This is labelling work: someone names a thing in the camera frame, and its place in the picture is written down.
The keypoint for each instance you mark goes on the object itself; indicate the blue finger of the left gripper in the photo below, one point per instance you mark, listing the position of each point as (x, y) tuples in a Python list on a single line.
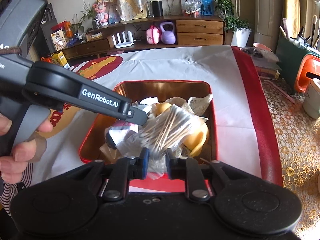
[(138, 115)]

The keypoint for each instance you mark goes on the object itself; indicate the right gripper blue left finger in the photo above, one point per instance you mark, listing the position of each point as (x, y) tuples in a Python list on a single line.
[(119, 175)]

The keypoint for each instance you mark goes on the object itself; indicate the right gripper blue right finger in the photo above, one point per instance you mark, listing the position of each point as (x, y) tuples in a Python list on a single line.
[(189, 171)]

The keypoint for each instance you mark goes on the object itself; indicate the white pink wipes packet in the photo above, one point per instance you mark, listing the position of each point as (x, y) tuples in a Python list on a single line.
[(116, 134)]

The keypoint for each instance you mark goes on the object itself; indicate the cotton swabs plastic bag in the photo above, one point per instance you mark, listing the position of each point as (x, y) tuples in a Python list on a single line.
[(168, 130)]

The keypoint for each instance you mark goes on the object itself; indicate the yellow rubber duck toy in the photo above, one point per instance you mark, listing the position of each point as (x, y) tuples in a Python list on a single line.
[(194, 142)]

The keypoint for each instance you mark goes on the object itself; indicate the brown leopard hair scrunchie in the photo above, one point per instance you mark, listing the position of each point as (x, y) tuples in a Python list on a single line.
[(10, 50)]

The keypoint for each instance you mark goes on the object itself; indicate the white knitted cloth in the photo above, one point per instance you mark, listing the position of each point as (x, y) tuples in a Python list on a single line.
[(194, 105)]

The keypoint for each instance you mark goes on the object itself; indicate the person's left hand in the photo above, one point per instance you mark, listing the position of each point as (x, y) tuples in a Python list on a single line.
[(13, 166)]

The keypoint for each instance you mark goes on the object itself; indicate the orange gift box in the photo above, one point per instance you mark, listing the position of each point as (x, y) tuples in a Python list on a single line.
[(46, 59)]

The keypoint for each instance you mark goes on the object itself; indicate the yellow cardboard box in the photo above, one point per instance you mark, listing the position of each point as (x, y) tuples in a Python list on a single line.
[(59, 59)]

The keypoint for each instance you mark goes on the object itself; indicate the snack box on console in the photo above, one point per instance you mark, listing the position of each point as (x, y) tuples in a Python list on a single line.
[(59, 39)]

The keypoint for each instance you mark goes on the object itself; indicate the black cabinet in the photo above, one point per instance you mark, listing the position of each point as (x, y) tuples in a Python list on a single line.
[(43, 43)]

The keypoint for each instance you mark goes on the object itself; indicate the printed white red tablecloth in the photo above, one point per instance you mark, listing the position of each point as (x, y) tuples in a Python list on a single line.
[(245, 132)]

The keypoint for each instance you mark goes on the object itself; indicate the white wifi router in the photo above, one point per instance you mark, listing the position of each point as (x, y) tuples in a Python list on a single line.
[(123, 40)]

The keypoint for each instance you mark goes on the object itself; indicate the pink piggy toy case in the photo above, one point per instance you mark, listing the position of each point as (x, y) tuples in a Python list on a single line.
[(152, 35)]

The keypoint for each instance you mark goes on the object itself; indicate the wooden tv console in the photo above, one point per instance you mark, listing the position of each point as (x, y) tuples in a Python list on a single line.
[(189, 31)]

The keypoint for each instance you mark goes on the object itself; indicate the purple kettlebell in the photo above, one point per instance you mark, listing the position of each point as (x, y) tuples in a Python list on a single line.
[(168, 36)]

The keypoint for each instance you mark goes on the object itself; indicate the small potted green plant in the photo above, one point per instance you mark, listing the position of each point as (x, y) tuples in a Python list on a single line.
[(90, 12)]

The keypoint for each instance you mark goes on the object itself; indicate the pink plush doll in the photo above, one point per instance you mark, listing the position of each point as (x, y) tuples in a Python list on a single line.
[(100, 7)]

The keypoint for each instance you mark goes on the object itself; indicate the black cylindrical speaker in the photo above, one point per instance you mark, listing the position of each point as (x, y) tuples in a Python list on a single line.
[(157, 8)]

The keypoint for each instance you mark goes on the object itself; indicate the clear plastic bag items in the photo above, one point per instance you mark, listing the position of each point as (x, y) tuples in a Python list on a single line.
[(191, 8)]

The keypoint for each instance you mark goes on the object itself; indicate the blue plastic bag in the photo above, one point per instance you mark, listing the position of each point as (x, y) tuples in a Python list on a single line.
[(207, 8)]

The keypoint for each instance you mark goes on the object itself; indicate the green plant white pot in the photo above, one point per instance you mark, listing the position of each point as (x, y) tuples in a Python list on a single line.
[(229, 11)]

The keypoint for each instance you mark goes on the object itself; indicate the white bucket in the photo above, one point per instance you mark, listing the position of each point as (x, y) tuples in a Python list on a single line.
[(311, 102)]

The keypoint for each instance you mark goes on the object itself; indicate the dark green storage bin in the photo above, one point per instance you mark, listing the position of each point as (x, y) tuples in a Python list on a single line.
[(290, 57)]

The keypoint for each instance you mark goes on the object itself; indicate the orange plastic stool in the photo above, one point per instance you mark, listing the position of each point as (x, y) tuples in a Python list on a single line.
[(308, 70)]

